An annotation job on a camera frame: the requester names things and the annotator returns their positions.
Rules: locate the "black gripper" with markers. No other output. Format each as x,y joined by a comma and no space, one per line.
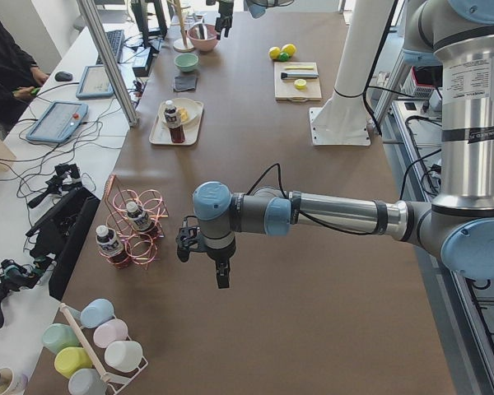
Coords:
222,16
220,257

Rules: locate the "white plate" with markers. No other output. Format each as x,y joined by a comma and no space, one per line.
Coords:
195,108

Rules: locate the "twisted glazed donut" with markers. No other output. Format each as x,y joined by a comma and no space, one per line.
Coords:
183,115

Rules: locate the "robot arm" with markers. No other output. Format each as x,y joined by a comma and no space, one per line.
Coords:
246,132
257,9

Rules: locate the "dark drink bottle on tray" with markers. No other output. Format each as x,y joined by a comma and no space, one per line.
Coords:
173,122

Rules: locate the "cream rabbit tray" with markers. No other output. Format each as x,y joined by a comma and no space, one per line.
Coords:
160,134

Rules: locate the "metal ice scoop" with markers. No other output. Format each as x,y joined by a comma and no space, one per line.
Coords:
203,31

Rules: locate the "pink bowl with ice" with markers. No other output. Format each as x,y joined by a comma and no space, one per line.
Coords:
203,45

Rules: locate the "wooden cup tree stand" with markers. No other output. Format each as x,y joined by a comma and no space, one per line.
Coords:
179,12

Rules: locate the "round wooden stand base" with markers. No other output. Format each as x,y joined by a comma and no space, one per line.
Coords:
182,46

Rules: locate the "mint green bowl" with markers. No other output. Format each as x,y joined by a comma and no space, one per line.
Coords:
186,62

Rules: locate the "yellow lemon lower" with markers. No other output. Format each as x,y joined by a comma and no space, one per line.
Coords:
274,52

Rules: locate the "yellow lemon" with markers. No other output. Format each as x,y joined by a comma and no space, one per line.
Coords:
289,49
274,52

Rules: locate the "green lime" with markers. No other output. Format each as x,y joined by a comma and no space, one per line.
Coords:
283,57

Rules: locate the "grey folded cloth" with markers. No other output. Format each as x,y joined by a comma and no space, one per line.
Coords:
185,83

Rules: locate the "yellow lemon upper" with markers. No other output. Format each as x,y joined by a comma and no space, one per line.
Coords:
289,49

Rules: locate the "steel muddler black tip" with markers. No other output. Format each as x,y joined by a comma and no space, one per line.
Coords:
298,75

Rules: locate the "yellow plastic knife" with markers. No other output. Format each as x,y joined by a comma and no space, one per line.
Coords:
299,67

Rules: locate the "bamboo cutting board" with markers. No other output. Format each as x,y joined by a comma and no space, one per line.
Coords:
285,90

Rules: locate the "half lemon slice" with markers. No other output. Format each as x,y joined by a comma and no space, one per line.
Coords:
300,84

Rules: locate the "dark drink bottle in rack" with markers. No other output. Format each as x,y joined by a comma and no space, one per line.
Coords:
140,220

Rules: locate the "black keyboard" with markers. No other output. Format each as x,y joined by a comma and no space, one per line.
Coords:
116,40

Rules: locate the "blue teach pendant far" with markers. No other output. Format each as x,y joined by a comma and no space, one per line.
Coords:
94,84

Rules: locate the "blue teach pendant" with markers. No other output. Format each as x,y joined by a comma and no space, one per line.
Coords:
59,121
94,84

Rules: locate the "pastel cup rack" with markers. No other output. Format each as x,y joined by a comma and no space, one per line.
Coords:
93,350

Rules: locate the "blue teach pendant near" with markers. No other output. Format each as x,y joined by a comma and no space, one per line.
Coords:
59,121

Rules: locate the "seated person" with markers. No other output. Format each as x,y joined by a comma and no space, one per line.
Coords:
20,74

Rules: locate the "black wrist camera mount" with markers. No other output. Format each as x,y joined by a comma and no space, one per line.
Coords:
187,240

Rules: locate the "copper wire bottle rack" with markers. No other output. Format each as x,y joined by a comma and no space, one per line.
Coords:
142,249

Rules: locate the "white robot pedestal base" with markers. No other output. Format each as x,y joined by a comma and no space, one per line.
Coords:
342,121

